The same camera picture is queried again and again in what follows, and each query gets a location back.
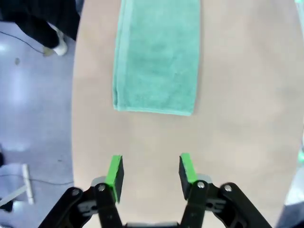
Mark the person in red jacket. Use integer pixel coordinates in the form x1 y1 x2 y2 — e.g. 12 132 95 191
0 0 81 57

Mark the green terry towel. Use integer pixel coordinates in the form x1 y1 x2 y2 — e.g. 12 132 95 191
112 0 201 117

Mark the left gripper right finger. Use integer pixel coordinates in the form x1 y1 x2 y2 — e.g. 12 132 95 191
178 153 273 228

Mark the black floor cable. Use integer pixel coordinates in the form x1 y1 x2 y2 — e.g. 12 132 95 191
0 174 74 186

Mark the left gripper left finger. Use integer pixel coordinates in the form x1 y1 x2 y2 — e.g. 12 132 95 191
38 154 125 228

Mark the white rectangular side table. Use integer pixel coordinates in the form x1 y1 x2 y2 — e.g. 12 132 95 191
0 163 35 207

